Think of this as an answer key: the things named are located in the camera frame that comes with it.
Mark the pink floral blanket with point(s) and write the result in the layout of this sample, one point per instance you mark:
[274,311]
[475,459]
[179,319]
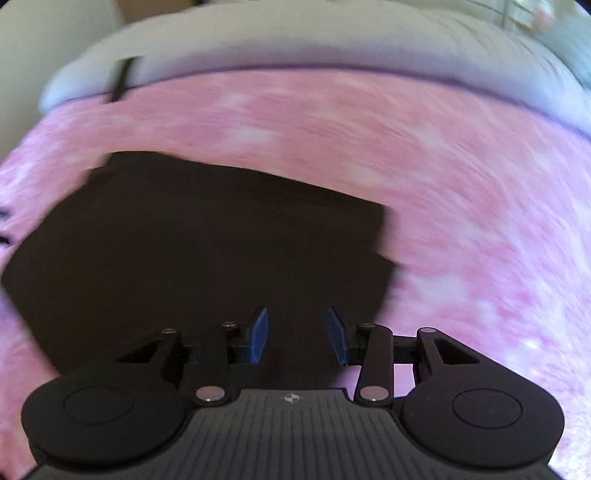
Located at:
[461,207]

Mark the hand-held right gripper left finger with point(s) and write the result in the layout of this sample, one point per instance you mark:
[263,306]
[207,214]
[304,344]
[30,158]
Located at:
[258,339]

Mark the white pillow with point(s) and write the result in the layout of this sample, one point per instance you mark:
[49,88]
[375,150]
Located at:
[323,41]

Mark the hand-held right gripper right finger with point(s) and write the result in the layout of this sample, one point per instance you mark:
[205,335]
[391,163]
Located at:
[336,334]

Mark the dark brown garment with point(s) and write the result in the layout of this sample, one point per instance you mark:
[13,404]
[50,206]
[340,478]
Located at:
[207,240]

